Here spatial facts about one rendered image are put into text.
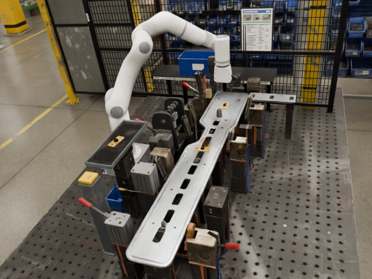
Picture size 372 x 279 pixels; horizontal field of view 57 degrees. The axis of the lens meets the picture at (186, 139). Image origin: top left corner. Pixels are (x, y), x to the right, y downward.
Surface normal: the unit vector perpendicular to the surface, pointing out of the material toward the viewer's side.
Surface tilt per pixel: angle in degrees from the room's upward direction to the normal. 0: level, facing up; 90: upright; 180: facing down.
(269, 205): 0
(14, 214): 0
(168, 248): 0
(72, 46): 90
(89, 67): 91
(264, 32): 90
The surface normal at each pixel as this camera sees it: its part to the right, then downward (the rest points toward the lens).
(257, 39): -0.33, 0.55
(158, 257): -0.11, -0.83
